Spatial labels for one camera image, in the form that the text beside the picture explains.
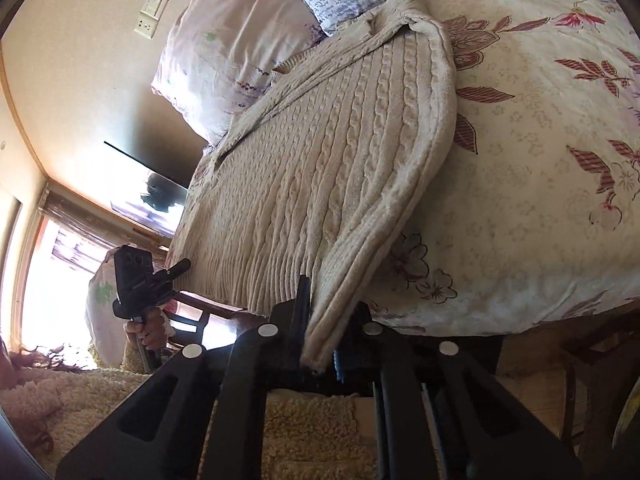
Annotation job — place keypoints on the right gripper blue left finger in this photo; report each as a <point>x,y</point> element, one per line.
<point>200,416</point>

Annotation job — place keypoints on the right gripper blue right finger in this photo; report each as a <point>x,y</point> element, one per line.
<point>439,415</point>

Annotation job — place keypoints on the beige cable-knit sweater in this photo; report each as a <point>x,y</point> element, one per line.
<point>321,174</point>

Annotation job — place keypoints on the person left hand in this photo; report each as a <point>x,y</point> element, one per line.
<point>153,333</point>

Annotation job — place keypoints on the floral cream bed cover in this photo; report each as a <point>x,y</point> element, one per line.
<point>534,214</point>

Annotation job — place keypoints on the pink pillow with green clovers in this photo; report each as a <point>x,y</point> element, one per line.
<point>219,57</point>

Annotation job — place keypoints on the beige wall power socket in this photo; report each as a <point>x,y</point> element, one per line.
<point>146,26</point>

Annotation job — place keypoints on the beige wall switch plate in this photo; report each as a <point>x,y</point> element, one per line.
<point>154,8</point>

